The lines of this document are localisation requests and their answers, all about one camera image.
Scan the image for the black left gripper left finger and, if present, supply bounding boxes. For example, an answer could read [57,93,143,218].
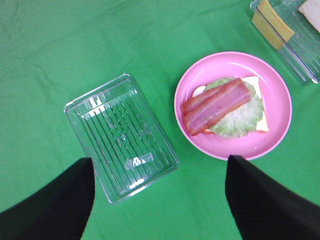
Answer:
[0,157,95,240]

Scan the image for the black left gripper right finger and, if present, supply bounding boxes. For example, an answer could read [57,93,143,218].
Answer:
[225,155,320,240]

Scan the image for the bread slice from tray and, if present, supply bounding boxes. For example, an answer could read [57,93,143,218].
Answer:
[191,75,270,136]

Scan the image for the green lettuce leaf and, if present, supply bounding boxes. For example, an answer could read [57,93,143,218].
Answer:
[204,77,265,140]

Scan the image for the bacon strip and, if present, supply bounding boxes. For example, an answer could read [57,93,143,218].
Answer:
[180,78,243,115]
[182,82,251,136]

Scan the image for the yellow cheese slice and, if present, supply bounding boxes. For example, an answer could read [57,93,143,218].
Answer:
[251,0,295,51]

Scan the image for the left clear plastic tray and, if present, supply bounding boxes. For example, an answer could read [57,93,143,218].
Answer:
[64,73,180,204]

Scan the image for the clear plastic tray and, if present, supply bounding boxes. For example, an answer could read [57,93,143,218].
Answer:
[64,73,180,204]
[250,0,320,85]

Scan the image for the pink round plate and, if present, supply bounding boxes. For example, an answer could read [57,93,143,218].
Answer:
[173,51,292,161]

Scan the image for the right clear plastic tray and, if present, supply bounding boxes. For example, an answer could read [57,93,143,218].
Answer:
[250,0,320,85]

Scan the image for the bread slice in right tray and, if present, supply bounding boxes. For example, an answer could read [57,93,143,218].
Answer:
[298,0,320,32]

